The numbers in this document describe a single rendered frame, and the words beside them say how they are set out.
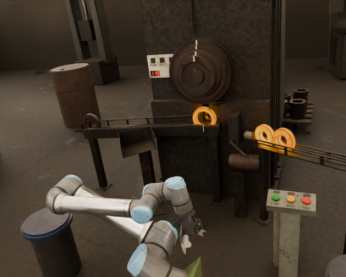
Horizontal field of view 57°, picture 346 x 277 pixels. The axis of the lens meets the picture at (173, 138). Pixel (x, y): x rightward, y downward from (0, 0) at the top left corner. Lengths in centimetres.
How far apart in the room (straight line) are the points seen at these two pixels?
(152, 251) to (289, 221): 74
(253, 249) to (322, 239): 48
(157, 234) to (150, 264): 18
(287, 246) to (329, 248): 57
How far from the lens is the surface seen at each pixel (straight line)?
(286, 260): 203
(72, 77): 491
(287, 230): 188
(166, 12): 255
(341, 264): 175
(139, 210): 146
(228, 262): 229
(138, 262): 166
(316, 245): 247
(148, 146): 249
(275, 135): 217
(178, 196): 152
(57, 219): 222
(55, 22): 1101
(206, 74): 227
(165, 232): 178
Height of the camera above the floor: 162
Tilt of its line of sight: 23 degrees down
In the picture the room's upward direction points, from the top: 7 degrees counter-clockwise
